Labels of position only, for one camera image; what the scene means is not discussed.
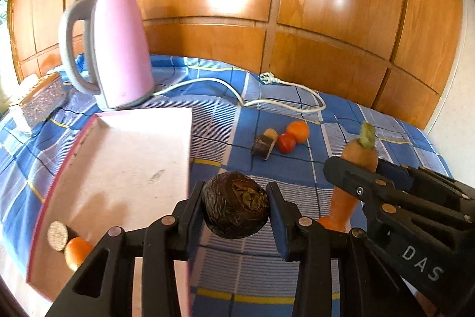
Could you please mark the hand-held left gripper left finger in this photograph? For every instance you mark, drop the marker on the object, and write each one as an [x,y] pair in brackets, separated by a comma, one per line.
[185,228]

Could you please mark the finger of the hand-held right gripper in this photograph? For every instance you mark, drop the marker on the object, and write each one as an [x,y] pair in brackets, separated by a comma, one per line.
[349,177]
[399,176]

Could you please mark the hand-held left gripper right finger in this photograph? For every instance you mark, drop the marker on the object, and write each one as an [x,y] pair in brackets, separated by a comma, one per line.
[284,228]

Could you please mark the orange carrot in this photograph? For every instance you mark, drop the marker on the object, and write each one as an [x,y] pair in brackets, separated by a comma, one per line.
[358,153]

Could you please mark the dark brown avocado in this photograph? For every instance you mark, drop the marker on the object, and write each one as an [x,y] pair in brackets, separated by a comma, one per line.
[233,205]

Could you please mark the large orange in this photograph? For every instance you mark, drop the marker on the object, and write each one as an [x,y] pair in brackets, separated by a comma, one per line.
[298,131]

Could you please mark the pink tray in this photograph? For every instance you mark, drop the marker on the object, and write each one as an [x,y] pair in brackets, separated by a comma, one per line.
[141,161]

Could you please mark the red tomato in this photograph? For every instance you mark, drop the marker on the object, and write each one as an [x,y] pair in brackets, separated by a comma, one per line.
[286,143]

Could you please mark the brown tan-tipped chunk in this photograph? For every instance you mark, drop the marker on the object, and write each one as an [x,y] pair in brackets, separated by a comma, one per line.
[262,147]

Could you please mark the blue plaid blanket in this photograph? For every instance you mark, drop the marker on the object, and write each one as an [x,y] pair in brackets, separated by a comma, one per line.
[222,124]

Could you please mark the small orange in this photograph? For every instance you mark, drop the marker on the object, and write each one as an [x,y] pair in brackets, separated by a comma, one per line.
[76,252]

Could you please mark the pink electric kettle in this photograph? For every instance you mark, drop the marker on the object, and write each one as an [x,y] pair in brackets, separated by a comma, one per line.
[118,53]

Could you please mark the wooden panelled headboard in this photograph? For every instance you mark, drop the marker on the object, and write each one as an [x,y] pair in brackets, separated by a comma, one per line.
[207,42]

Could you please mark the silver glitter box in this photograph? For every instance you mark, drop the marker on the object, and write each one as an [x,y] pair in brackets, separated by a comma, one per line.
[42,103]

